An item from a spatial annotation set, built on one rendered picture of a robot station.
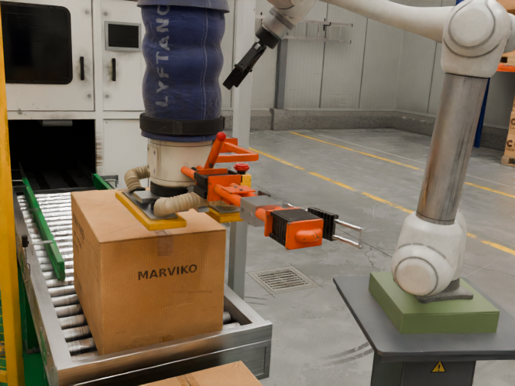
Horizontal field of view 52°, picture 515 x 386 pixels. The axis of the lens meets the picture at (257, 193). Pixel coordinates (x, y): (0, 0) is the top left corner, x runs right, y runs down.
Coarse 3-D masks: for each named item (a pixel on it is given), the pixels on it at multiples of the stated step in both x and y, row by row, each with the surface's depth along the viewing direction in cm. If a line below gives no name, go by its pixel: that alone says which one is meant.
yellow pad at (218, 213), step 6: (210, 210) 144; (216, 210) 143; (222, 210) 142; (228, 210) 143; (234, 210) 143; (210, 216) 144; (216, 216) 140; (222, 216) 139; (228, 216) 139; (234, 216) 140; (222, 222) 139; (228, 222) 140
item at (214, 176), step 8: (208, 168) 129; (216, 168) 129; (224, 168) 130; (200, 176) 123; (208, 176) 121; (216, 176) 121; (224, 176) 122; (232, 176) 123; (240, 176) 124; (200, 184) 125; (208, 184) 121; (216, 184) 121; (224, 184) 122; (240, 184) 124; (200, 192) 123; (208, 192) 121; (208, 200) 122; (216, 200) 122
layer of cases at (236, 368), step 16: (208, 368) 164; (224, 368) 165; (240, 368) 165; (144, 384) 155; (160, 384) 155; (176, 384) 155; (192, 384) 156; (208, 384) 156; (224, 384) 157; (240, 384) 157; (256, 384) 157
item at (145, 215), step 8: (120, 192) 156; (128, 192) 155; (120, 200) 152; (128, 200) 149; (136, 200) 147; (152, 200) 139; (128, 208) 145; (136, 208) 141; (144, 208) 140; (152, 208) 138; (136, 216) 138; (144, 216) 135; (152, 216) 134; (168, 216) 134; (176, 216) 135; (144, 224) 132; (152, 224) 130; (160, 224) 131; (168, 224) 132; (176, 224) 133; (184, 224) 134
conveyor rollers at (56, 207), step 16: (64, 192) 354; (48, 208) 317; (64, 208) 320; (32, 224) 288; (48, 224) 291; (64, 224) 295; (32, 240) 264; (64, 240) 270; (48, 256) 250; (64, 256) 246; (48, 272) 227; (48, 288) 218; (64, 288) 213; (64, 304) 204; (64, 320) 188; (80, 320) 190; (224, 320) 197; (64, 336) 179; (80, 336) 182; (80, 352) 173; (96, 352) 169
